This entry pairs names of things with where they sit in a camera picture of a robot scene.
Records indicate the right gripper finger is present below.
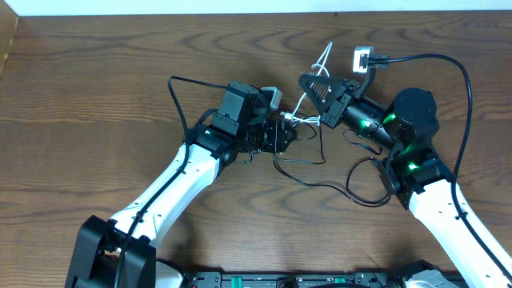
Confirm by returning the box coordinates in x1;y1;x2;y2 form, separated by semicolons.
298;74;347;90
304;85;336;116

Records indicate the black usb cable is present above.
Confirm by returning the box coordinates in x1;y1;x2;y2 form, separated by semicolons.
271;119;392;208

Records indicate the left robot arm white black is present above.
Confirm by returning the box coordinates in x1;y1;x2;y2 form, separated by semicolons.
65;82;297;287

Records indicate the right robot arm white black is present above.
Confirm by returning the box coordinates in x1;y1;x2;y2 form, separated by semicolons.
298;74;511;287

